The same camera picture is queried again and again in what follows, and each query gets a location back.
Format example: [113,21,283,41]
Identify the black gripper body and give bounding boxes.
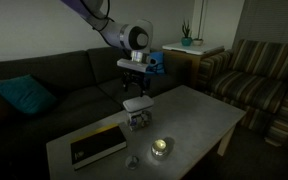
[121,70,150,89]

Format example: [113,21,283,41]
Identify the white container lid with button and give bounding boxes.
[122,95,155,113]

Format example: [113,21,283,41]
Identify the blue pillow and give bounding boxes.
[148,51,167,75]

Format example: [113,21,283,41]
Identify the wooden side table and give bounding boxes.
[161,48,225,90]

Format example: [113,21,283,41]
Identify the glass candle jar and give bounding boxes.
[150,137,170,160]

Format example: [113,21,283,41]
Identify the dark patterned sofa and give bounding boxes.
[0,46,193,180]

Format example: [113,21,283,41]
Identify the teal plant pot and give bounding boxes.
[180,19,194,47]

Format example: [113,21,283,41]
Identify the white tray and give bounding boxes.
[161,41,225,56]

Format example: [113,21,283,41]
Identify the black book with yellow edge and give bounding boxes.
[69,122,129,171]

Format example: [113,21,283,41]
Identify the small white pot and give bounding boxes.
[192,37,205,47]

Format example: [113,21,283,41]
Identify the small round glass coaster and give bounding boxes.
[124,154,140,170]

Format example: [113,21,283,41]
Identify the tall thin plant stems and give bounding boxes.
[197,0,208,40]

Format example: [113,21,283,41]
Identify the light wooden table leg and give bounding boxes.
[216,124,237,157]

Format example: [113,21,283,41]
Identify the teal pillow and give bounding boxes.
[0,73,58,116]

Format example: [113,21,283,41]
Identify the striped armchair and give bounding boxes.
[196,38,288,148]

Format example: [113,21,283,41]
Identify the window blinds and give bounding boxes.
[232,0,288,48]

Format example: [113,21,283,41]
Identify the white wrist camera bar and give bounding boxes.
[116,57,150,73]

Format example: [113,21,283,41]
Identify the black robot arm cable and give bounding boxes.
[79,0,116,33]

